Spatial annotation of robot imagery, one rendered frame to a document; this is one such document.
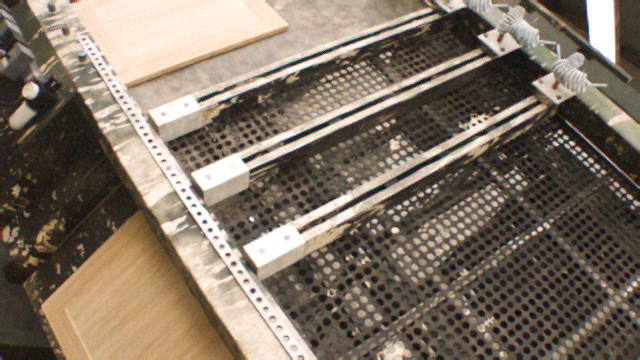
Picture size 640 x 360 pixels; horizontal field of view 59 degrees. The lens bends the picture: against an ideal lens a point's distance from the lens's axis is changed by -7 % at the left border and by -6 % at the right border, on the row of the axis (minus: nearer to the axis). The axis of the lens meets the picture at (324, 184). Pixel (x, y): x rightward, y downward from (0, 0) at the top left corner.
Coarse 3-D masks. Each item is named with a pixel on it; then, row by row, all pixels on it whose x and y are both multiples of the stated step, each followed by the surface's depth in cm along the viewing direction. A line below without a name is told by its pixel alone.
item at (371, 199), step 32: (576, 64) 161; (544, 96) 170; (480, 128) 161; (512, 128) 164; (416, 160) 151; (448, 160) 152; (352, 192) 142; (384, 192) 143; (416, 192) 152; (288, 224) 134; (320, 224) 135; (352, 224) 141; (256, 256) 128; (288, 256) 132
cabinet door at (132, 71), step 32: (96, 0) 183; (128, 0) 185; (160, 0) 187; (192, 0) 189; (224, 0) 191; (256, 0) 192; (96, 32) 173; (128, 32) 176; (160, 32) 177; (192, 32) 179; (224, 32) 181; (256, 32) 182; (128, 64) 167; (160, 64) 168
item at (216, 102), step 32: (448, 0) 191; (384, 32) 182; (416, 32) 189; (288, 64) 167; (320, 64) 170; (352, 64) 180; (192, 96) 155; (224, 96) 156; (256, 96) 163; (160, 128) 148; (192, 128) 156
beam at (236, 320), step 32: (32, 0) 175; (64, 0) 176; (64, 64) 159; (96, 96) 153; (128, 96) 155; (96, 128) 152; (128, 128) 148; (128, 160) 142; (160, 192) 137; (192, 192) 139; (160, 224) 132; (192, 224) 133; (192, 256) 128; (192, 288) 131; (224, 288) 125; (224, 320) 120; (256, 320) 121; (288, 320) 122; (256, 352) 117
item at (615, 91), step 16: (496, 0) 240; (512, 0) 238; (528, 16) 233; (544, 32) 229; (560, 32) 227; (560, 48) 225; (576, 48) 223; (592, 64) 219; (592, 80) 217; (608, 80) 215; (608, 96) 214; (624, 96) 211; (624, 112) 210; (224, 128) 187; (400, 128) 227; (384, 144) 226; (240, 224) 210; (336, 304) 165; (320, 336) 179; (368, 336) 201
